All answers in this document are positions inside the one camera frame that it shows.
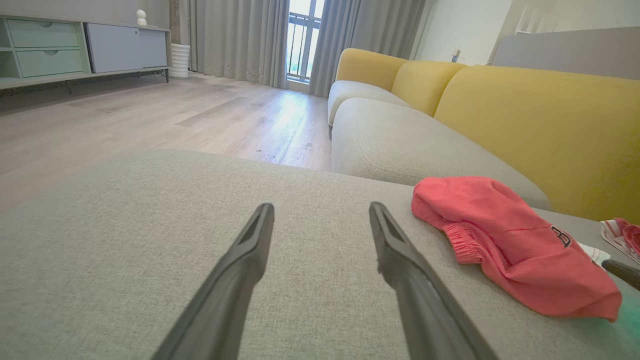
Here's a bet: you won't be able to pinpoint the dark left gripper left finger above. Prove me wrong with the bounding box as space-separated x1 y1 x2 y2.
150 202 275 360

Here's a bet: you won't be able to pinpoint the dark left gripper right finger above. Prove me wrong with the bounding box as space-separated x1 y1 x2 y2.
369 201 501 360

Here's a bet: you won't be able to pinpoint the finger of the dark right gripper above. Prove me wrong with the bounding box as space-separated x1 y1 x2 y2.
601 259 640 292

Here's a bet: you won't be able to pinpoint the red basketball jersey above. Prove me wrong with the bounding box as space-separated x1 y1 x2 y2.
600 218 640 265

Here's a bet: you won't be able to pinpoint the red shorts with white stripe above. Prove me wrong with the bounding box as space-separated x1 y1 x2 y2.
411 176 623 322

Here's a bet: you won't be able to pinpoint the large grey sofa seat cushion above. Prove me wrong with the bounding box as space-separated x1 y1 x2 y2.
0 149 640 360

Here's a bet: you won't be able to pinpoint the wide yellow sofa back cushion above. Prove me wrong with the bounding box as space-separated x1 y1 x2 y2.
434 65 640 224

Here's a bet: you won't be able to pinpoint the small grey sofa seat cushion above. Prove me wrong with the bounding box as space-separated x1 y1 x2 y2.
327 80 413 127

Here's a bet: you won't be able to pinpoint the grey upholstered panel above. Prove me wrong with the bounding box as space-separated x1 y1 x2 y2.
490 27 640 81

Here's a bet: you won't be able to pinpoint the white ribbed planter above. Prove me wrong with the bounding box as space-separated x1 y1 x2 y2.
170 43 192 80

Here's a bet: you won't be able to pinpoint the grey curtain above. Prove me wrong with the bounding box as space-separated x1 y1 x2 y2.
308 0 428 98
180 0 292 90

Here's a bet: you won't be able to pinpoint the glass balcony door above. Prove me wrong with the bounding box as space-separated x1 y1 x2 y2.
286 0 326 85

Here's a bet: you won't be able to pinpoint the low grey media cabinet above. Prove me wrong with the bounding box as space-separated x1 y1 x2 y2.
0 14 172 95

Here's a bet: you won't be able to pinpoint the pale grey cabinet door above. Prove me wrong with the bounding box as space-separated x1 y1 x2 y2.
85 22 168 74

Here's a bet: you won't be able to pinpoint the brown plant trunk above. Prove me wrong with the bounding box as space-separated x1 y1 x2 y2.
169 0 182 46

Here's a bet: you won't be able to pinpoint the mint green cabinet drawer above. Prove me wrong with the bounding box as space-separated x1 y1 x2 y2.
15 48 85 79
6 19 81 49

